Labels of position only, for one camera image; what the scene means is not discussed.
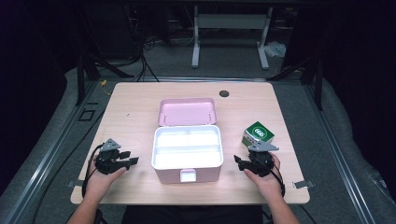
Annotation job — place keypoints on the person's left hand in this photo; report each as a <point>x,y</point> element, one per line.
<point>98,185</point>

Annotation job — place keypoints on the pink storage box with lid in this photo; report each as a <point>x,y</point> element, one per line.
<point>186,112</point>

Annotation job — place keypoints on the grey metal table bracket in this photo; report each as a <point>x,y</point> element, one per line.
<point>74,183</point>
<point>304,184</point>

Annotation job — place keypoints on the clear plastic bag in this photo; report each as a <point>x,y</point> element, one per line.
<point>275,49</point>

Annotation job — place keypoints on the white plastic tray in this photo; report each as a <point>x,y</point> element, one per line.
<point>186,147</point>

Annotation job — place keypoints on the person's right hand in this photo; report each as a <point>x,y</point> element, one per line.
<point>271,185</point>

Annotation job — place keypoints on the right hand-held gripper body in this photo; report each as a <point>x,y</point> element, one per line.
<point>261,163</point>

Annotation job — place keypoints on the person's dark clothing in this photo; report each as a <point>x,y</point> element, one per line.
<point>193,215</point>

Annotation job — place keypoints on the white metal desk frame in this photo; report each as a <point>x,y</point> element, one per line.
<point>230,21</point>

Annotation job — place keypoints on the black metal stand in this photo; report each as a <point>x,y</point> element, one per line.
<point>317,84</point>
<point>81,77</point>

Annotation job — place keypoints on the green and white carton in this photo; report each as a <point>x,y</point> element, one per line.
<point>258,133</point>

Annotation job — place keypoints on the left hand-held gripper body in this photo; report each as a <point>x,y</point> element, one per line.
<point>107,161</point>

